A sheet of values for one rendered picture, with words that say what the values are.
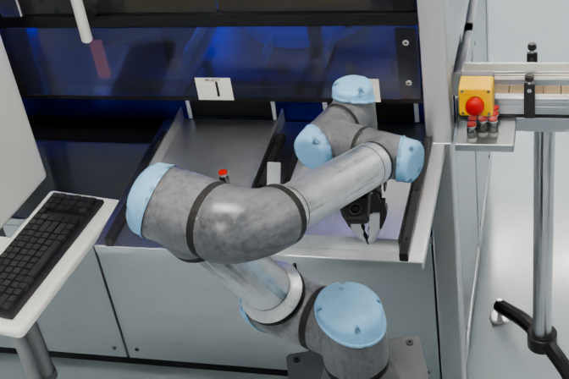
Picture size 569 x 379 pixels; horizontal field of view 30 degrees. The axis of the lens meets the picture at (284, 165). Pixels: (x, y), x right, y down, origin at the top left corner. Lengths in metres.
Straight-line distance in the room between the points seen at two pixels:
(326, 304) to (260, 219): 0.38
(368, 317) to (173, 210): 0.45
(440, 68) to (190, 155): 0.62
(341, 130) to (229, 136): 0.73
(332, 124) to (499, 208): 1.84
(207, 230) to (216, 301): 1.41
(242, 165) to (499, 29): 2.39
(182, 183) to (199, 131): 1.03
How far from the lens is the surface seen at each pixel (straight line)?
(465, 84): 2.32
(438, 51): 2.27
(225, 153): 2.46
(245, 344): 2.98
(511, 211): 3.60
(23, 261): 2.40
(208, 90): 2.45
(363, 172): 1.68
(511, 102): 2.46
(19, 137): 2.56
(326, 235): 2.12
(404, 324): 2.79
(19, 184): 2.58
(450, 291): 2.69
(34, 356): 2.94
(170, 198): 1.52
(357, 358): 1.83
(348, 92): 1.88
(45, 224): 2.48
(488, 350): 3.14
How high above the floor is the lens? 2.27
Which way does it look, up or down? 35 degrees down
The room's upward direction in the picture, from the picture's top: 9 degrees counter-clockwise
